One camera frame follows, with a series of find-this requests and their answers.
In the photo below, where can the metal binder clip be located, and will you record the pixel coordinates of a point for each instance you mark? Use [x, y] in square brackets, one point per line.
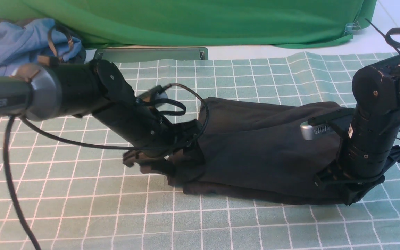
[351, 28]

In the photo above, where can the blue crumpled garment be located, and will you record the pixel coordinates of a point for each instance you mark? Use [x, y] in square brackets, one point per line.
[21, 45]

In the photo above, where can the green checkered table cloth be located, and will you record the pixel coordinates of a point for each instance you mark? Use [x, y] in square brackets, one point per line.
[86, 199]

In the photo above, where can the dark gray long-sleeve top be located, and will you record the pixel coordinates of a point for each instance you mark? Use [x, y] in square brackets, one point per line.
[256, 151]

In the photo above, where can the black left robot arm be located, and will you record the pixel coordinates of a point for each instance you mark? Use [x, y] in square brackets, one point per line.
[48, 89]

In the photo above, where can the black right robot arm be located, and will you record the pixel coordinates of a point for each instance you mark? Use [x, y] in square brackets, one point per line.
[367, 133]

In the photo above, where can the green backdrop cloth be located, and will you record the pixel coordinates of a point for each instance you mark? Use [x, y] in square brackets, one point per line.
[291, 24]

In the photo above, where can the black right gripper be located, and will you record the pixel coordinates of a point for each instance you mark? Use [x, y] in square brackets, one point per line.
[356, 172]

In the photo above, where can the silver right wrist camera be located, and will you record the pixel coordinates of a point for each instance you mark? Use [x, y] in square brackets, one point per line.
[312, 132]

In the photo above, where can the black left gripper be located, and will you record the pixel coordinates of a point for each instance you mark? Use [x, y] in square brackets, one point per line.
[152, 144]

